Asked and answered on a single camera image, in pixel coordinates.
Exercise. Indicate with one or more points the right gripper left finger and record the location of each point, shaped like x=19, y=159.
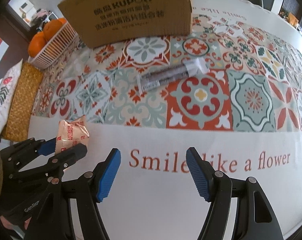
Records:
x=53, y=219

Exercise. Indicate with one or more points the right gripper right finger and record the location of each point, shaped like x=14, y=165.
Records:
x=255, y=218

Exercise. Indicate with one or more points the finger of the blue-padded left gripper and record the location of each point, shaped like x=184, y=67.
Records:
x=54, y=165
x=17, y=156

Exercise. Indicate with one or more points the orange biscuit packet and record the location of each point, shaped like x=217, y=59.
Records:
x=71, y=133

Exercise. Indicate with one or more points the person's left hand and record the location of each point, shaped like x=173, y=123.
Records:
x=8, y=225

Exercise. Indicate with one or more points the floral patterned cloth cover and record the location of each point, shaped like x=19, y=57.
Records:
x=7, y=89

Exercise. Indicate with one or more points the orange left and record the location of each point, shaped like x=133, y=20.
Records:
x=36, y=45

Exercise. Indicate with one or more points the orange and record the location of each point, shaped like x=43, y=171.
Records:
x=51, y=28
x=36, y=45
x=39, y=35
x=62, y=20

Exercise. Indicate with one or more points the brown entrance door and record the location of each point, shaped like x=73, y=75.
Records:
x=17, y=46

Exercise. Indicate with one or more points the orange right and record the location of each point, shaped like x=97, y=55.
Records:
x=39, y=35

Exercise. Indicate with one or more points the white fruit basket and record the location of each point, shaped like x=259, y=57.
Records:
x=55, y=47

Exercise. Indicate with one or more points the orange front centre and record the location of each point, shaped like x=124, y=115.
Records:
x=51, y=28

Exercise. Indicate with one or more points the white shoe rack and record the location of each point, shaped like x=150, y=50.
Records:
x=43, y=17

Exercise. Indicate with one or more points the patterned tile table runner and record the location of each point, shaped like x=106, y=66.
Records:
x=254, y=83

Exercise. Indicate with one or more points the orange top back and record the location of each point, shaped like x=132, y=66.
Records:
x=62, y=20

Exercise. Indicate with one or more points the clear wrapped pen packet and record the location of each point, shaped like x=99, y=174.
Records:
x=169, y=74

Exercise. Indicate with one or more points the brown cardboard box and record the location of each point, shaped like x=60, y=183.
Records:
x=101, y=22

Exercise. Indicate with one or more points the white tv cabinet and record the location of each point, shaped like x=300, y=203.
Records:
x=292, y=20

